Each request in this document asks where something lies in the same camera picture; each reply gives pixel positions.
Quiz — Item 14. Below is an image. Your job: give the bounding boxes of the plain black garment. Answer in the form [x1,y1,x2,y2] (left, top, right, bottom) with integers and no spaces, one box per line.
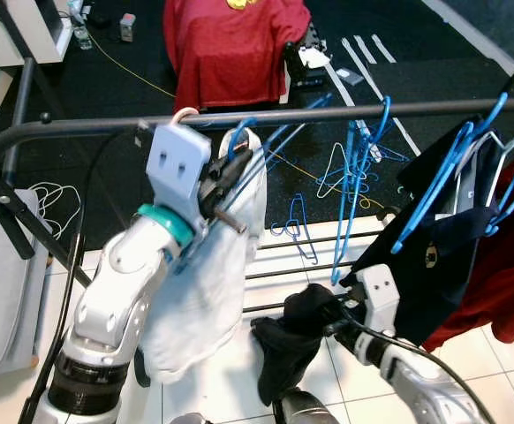
[250,283,346,407]

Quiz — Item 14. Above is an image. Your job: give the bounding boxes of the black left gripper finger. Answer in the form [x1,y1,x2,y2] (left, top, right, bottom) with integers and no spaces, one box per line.
[222,146,260,188]

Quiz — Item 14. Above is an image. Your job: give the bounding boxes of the white plastic hanger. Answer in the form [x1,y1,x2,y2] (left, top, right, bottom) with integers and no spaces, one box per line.
[451,119,514,222]

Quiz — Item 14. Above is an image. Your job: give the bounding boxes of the black metal clothes rack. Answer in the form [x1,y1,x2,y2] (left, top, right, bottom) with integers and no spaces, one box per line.
[0,57,514,314]

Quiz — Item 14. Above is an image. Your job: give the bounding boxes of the pale denim shorts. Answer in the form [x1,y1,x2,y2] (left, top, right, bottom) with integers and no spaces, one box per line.
[138,128,268,385]

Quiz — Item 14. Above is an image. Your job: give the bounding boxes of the navy t-shirt with logo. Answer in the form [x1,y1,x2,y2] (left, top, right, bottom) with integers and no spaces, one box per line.
[354,115,514,345]

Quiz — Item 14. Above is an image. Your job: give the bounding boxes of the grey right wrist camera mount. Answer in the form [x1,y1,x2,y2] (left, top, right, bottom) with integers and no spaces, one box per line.
[356,263,401,335]

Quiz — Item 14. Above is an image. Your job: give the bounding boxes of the robot leg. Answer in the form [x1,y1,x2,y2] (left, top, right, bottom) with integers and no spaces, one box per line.
[170,411,214,424]
[275,389,342,424]

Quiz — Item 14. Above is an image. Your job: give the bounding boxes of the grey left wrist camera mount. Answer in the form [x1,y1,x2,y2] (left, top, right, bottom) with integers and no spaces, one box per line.
[147,124,212,217]

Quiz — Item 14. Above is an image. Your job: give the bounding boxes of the white cabinet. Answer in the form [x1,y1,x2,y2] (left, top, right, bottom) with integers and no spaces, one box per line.
[0,0,72,67]

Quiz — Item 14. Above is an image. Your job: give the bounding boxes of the grey seat cushion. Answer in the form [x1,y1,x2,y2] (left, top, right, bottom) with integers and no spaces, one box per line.
[0,190,50,376]

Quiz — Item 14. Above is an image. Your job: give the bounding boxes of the clear plastic bottle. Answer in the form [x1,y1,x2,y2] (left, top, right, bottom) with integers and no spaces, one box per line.
[74,22,93,49]

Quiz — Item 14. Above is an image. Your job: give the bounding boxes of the pink plastic hanger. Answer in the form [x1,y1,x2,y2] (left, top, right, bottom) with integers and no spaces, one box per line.
[170,106,200,125]

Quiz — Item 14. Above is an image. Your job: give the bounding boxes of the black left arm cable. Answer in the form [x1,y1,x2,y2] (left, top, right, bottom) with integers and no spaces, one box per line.
[23,132,147,423]

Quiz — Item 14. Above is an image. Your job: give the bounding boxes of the bright red t-shirt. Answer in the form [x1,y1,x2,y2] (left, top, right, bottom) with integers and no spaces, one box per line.
[163,0,313,111]

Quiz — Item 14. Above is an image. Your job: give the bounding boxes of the right robot leg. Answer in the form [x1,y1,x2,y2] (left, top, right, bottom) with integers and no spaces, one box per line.
[275,389,342,424]

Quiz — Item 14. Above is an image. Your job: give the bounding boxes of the left robot leg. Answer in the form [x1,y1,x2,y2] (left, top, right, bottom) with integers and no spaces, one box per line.
[170,411,214,424]

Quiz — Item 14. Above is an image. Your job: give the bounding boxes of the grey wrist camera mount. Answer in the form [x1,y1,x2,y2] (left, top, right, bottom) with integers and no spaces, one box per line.
[147,124,212,217]
[356,263,401,335]

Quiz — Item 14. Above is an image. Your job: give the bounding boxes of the dark red garment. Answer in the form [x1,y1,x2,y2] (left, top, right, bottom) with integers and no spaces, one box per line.
[420,155,514,352]

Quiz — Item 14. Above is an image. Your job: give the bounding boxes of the white cable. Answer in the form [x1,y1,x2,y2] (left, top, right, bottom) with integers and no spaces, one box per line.
[23,181,81,239]

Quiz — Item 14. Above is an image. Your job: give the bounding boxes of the yellow cable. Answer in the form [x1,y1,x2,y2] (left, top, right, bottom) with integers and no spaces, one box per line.
[85,31,178,98]

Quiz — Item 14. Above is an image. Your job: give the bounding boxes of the small grey box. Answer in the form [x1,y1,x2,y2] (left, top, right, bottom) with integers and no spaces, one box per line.
[120,13,136,42]

